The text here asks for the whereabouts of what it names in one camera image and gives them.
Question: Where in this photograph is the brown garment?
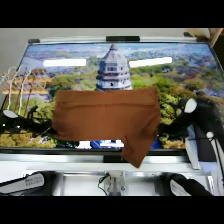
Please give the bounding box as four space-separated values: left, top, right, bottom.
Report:
51 87 162 169

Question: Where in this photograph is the silver frame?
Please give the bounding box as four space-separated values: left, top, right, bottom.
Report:
0 151 221 197

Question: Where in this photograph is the black cable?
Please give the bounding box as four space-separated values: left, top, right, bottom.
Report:
97 173 111 196

